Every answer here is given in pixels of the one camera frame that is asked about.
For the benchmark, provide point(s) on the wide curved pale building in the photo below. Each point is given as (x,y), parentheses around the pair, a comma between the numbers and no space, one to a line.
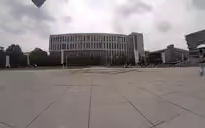
(90,45)

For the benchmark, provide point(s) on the grey paved plaza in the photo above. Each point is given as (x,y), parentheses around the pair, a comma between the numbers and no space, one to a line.
(96,100)

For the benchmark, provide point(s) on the white banner flag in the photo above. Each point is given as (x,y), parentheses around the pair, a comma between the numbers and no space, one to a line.
(7,61)
(62,56)

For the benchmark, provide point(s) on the low grey building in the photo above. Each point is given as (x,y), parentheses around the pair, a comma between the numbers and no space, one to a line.
(171,55)

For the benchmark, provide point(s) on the row of trees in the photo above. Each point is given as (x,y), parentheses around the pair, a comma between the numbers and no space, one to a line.
(16,56)

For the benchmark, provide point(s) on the dark building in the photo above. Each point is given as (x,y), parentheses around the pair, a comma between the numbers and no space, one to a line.
(200,41)

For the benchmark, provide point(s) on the person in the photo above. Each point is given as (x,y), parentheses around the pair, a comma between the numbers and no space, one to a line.
(202,60)

